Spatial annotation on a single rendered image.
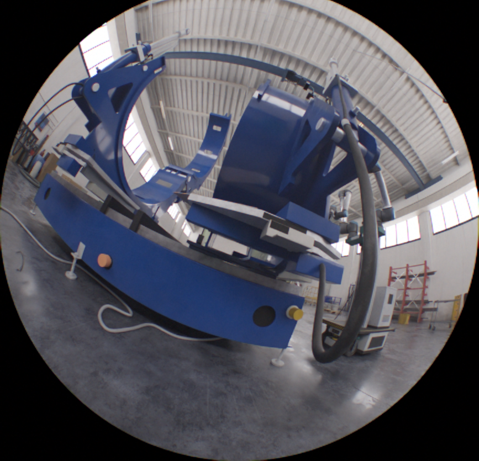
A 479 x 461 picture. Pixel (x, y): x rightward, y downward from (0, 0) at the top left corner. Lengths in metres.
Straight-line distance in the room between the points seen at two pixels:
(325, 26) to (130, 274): 8.28
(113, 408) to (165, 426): 0.16
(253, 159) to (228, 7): 7.81
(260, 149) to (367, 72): 7.37
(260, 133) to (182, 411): 1.56
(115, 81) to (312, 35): 7.02
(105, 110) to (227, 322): 1.86
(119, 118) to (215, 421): 2.08
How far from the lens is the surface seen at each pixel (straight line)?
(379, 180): 2.16
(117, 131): 1.75
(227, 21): 8.33
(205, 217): 0.76
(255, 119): 1.25
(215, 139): 5.86
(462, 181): 11.65
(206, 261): 0.95
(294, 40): 7.67
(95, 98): 1.56
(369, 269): 0.26
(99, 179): 1.59
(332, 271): 0.83
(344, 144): 0.78
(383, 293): 2.19
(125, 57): 1.84
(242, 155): 1.17
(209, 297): 0.93
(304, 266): 0.72
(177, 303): 0.96
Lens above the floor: 0.57
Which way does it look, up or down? 19 degrees up
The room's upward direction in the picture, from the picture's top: 21 degrees clockwise
